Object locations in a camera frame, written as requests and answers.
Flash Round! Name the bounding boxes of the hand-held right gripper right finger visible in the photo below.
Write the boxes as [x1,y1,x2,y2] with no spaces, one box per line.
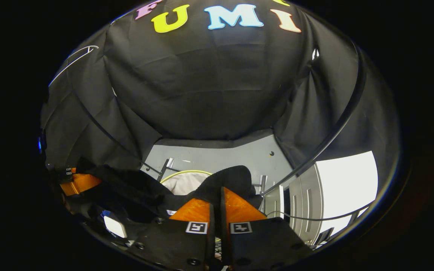
[220,186,313,271]

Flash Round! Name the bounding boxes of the black metal clothes rack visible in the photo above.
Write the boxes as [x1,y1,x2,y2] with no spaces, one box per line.
[66,45,368,196]

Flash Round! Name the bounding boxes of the white laundry hamper yellow rim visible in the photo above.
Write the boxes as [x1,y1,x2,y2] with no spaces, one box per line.
[160,169,214,196]

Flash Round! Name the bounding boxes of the grey metal cabinet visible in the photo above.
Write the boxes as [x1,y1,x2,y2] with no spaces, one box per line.
[264,164,325,245]

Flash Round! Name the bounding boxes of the white board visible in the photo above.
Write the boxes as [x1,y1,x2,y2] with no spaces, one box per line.
[315,151,379,236]

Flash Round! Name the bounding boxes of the black backdrop cloth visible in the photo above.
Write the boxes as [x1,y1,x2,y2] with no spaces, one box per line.
[40,0,402,189]

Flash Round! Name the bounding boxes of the black knit garment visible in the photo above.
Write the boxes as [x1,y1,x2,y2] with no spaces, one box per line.
[64,158,264,234]

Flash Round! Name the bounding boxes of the white plastic hanger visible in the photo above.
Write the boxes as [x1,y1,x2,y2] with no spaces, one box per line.
[49,45,99,87]

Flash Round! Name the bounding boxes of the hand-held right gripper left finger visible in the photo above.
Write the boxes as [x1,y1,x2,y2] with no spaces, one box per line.
[127,198,217,271]

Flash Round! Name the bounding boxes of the white paper garment tag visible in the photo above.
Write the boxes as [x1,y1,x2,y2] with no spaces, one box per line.
[103,215,128,239]

